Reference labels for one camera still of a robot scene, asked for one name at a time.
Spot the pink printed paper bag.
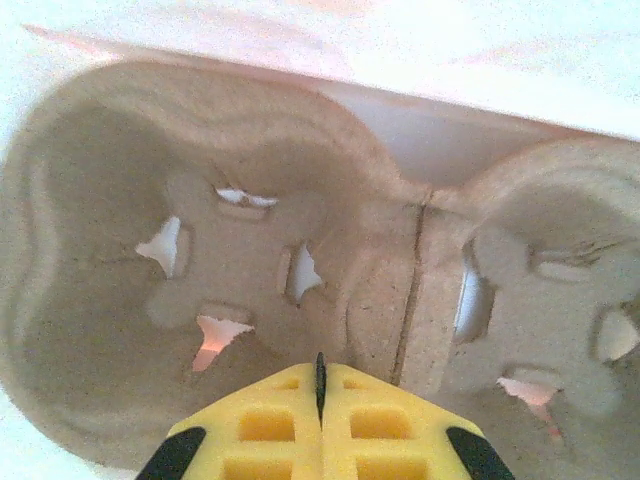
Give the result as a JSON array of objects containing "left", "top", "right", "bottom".
[{"left": 0, "top": 0, "right": 640, "bottom": 480}]

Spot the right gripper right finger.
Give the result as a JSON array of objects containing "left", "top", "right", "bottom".
[{"left": 319, "top": 359, "right": 516, "bottom": 480}]

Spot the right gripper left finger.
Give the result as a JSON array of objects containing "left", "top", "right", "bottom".
[{"left": 137, "top": 352, "right": 324, "bottom": 480}]

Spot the brown pulp cup carrier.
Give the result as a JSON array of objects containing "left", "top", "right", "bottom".
[{"left": 0, "top": 59, "right": 640, "bottom": 480}]

